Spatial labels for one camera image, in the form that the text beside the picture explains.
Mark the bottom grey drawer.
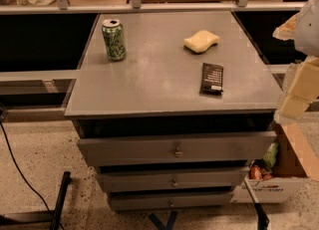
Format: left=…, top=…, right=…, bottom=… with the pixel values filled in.
left=108, top=191, right=232, bottom=211

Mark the black rxbar chocolate wrapper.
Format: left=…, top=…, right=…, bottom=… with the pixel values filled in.
left=200, top=63, right=223, bottom=95

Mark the yellow sponge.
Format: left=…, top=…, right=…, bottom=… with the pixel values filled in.
left=183, top=30, right=220, bottom=54

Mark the top grey drawer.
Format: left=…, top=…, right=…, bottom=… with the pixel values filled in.
left=78, top=131, right=276, bottom=166

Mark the black metal stand leg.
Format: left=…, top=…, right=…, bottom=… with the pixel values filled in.
left=0, top=171, right=71, bottom=230

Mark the green soda can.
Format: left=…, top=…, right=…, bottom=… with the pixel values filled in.
left=102, top=19, right=127, bottom=61

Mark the black handled tool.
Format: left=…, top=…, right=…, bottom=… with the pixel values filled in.
left=244, top=178, right=270, bottom=230

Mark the cardboard box with snacks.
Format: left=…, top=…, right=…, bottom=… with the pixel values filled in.
left=231, top=122, right=319, bottom=204

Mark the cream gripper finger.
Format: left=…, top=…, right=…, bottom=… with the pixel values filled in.
left=272, top=14, right=299, bottom=41
left=274, top=57, right=319, bottom=124

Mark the green snack bag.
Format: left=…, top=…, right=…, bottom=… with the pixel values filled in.
left=263, top=142, right=279, bottom=169

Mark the black cable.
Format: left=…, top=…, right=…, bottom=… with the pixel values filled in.
left=0, top=120, right=66, bottom=230

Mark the middle grey drawer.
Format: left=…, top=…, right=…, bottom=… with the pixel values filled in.
left=97, top=167, right=248, bottom=193

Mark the grey drawer cabinet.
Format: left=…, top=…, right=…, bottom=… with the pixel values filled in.
left=65, top=12, right=280, bottom=198

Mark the grey drawer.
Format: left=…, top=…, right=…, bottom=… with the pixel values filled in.
left=108, top=191, right=232, bottom=211
left=78, top=131, right=276, bottom=166
left=97, top=167, right=248, bottom=193

